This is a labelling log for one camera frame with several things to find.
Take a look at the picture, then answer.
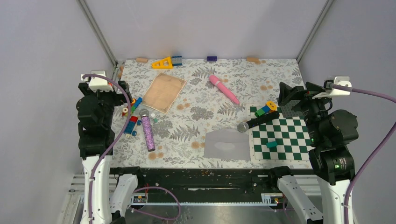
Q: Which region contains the wooden block left back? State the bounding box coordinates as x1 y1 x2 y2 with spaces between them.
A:
135 57 148 63

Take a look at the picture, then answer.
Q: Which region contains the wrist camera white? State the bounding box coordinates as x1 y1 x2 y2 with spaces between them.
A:
312 76 352 99
78 74 114 94

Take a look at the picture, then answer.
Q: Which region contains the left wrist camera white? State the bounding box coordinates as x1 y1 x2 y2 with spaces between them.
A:
78 74 114 94

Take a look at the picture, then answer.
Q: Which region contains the pink toy microphone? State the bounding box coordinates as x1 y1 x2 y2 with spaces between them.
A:
209 74 240 105

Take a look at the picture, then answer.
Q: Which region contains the wooden block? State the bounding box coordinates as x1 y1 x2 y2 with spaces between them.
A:
135 57 148 63
246 56 261 64

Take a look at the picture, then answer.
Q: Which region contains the small green white bottle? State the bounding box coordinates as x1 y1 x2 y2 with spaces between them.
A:
150 113 158 123

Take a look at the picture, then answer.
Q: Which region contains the teal block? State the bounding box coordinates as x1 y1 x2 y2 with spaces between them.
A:
266 141 278 148

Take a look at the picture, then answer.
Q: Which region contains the lego toy on chessboard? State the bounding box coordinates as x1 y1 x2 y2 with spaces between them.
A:
255 101 277 117

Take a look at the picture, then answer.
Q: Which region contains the floral table mat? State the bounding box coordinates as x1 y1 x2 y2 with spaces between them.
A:
111 59 311 169

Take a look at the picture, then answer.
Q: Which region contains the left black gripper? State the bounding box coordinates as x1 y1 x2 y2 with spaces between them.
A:
81 80 132 127

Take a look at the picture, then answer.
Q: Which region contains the wooden block right back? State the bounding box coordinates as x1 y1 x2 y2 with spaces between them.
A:
246 56 261 64

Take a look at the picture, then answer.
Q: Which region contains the blue red lego car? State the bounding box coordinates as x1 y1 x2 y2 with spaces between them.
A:
124 116 141 137

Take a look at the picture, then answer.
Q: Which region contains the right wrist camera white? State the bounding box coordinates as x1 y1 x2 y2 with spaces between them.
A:
312 76 352 99

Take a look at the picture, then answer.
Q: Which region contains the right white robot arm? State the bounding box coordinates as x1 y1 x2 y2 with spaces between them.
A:
268 79 359 224

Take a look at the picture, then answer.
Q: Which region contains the black microphone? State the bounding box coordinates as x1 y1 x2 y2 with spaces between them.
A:
237 112 280 133

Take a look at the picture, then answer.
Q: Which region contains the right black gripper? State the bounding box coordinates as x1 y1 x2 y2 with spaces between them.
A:
277 80 336 143

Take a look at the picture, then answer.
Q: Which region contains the blue grey lego brick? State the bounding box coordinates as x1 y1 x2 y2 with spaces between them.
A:
171 56 183 66

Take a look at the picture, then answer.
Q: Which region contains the green white chessboard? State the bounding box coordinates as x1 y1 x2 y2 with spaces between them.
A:
247 108 312 166

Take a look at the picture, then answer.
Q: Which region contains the dark purple lego brick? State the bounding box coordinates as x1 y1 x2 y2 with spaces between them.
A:
206 56 218 62

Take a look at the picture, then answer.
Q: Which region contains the purple glitter microphone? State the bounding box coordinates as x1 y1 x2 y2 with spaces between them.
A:
139 109 156 152

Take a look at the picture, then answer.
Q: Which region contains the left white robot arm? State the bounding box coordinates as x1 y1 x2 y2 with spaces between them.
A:
76 83 127 224

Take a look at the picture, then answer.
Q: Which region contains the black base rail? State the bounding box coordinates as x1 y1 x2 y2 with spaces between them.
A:
110 167 316 205

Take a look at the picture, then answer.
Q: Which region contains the colourful lego toy stack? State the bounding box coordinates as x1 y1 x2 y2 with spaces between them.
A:
122 97 142 117

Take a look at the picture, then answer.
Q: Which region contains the yellow triangle toy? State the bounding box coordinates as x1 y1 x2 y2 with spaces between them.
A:
152 56 173 70

